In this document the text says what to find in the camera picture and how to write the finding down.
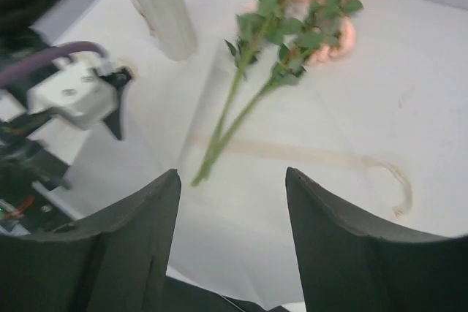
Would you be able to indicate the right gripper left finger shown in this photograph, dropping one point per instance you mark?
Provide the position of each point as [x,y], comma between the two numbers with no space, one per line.
[113,260]

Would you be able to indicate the white ribbed ceramic vase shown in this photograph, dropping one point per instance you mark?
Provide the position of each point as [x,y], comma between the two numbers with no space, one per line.
[169,22]

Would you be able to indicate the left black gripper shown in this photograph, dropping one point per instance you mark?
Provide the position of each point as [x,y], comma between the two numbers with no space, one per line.
[25,161]

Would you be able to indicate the white wrapping paper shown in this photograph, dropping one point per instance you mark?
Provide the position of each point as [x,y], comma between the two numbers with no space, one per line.
[384,131]

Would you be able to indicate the cream ribbon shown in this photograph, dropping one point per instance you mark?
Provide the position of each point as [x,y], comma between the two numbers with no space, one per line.
[247,182]

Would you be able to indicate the pink flowers with green leaves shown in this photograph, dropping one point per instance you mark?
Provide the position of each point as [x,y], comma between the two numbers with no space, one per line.
[305,32]

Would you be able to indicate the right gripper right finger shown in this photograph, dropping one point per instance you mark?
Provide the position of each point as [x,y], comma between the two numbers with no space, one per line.
[352,260]

